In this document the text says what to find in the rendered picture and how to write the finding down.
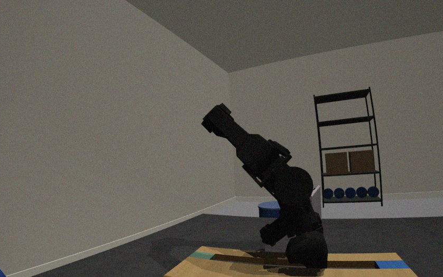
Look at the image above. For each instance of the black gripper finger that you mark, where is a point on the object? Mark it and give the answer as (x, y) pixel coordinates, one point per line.
(317, 262)
(320, 229)

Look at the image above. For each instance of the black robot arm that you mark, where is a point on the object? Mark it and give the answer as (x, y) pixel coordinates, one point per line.
(291, 185)

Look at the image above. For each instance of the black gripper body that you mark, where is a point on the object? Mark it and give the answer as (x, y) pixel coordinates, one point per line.
(308, 243)

